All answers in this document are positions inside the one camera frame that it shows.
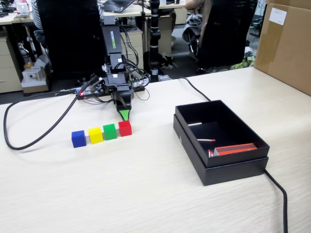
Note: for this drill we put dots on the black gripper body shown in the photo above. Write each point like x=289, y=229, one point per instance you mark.
x=116, y=81

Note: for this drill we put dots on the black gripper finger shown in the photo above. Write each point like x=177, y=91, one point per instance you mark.
x=124, y=99

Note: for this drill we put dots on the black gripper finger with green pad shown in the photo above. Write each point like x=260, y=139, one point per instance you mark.
x=125, y=115

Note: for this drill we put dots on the red cube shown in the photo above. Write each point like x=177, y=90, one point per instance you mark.
x=125, y=129

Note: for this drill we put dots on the green cube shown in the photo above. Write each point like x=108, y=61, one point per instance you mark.
x=110, y=132

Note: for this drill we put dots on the yellow cube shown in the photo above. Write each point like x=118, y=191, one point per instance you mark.
x=95, y=136

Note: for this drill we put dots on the blue cube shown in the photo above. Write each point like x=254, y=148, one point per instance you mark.
x=79, y=139

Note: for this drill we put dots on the black box tray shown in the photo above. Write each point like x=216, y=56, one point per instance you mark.
x=238, y=138

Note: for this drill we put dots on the black open box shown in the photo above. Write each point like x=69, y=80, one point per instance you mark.
x=233, y=173

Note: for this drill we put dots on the large cardboard box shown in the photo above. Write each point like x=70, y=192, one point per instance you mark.
x=284, y=48

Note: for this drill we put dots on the controller circuit board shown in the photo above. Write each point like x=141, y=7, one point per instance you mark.
x=85, y=93

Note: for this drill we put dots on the beige drawer cabinet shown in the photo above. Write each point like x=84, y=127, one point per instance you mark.
x=134, y=46
x=8, y=68

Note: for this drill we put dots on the black mesh office chair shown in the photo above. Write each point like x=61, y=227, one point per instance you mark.
x=226, y=36
x=73, y=36

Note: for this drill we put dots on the plain wooden stick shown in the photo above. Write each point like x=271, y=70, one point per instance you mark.
x=194, y=124

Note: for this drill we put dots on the light wooden office desk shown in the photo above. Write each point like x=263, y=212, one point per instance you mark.
x=136, y=12
x=9, y=20

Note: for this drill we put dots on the black laptop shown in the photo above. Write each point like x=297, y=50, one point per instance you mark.
x=116, y=4

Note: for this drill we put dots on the white cardboard carton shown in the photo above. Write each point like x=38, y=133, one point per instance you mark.
x=34, y=83

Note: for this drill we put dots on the grey garment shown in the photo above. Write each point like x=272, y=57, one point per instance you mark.
x=192, y=24

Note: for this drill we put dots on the person in striped shirt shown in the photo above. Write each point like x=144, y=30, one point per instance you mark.
x=36, y=14

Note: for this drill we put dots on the orange matchbox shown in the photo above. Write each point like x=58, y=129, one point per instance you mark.
x=235, y=148

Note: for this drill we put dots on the green and white bundle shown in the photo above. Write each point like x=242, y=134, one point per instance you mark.
x=243, y=64

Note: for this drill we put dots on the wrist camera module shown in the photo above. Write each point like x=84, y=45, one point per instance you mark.
x=98, y=86

